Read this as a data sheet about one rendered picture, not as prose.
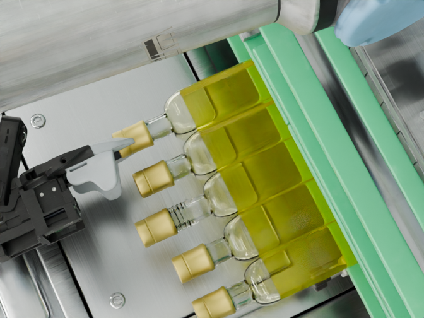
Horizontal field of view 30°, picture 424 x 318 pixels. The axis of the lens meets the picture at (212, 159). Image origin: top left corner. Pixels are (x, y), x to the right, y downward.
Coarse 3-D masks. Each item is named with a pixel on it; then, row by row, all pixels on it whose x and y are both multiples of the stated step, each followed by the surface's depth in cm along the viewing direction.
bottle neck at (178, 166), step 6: (180, 156) 99; (168, 162) 99; (174, 162) 98; (180, 162) 98; (186, 162) 98; (168, 168) 98; (174, 168) 98; (180, 168) 98; (186, 168) 98; (174, 174) 98; (180, 174) 99; (186, 174) 99; (174, 180) 99
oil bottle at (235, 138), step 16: (240, 112) 99; (256, 112) 99; (272, 112) 99; (208, 128) 98; (224, 128) 98; (240, 128) 98; (256, 128) 98; (272, 128) 98; (192, 144) 98; (208, 144) 98; (224, 144) 98; (240, 144) 98; (256, 144) 98; (272, 144) 99; (192, 160) 98; (208, 160) 97; (224, 160) 97; (240, 160) 99; (208, 176) 99
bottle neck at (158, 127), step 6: (162, 114) 100; (150, 120) 100; (156, 120) 100; (162, 120) 100; (150, 126) 99; (156, 126) 99; (162, 126) 99; (168, 126) 99; (150, 132) 99; (156, 132) 99; (162, 132) 100; (168, 132) 100; (156, 138) 100
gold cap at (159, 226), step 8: (152, 216) 97; (160, 216) 96; (168, 216) 96; (136, 224) 96; (144, 224) 96; (152, 224) 96; (160, 224) 96; (168, 224) 96; (144, 232) 96; (152, 232) 96; (160, 232) 96; (168, 232) 96; (176, 232) 97; (144, 240) 96; (152, 240) 96; (160, 240) 97
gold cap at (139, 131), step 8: (128, 128) 99; (136, 128) 99; (144, 128) 99; (112, 136) 99; (120, 136) 99; (128, 136) 99; (136, 136) 99; (144, 136) 99; (136, 144) 99; (144, 144) 99; (152, 144) 100; (120, 152) 99; (128, 152) 99; (136, 152) 100
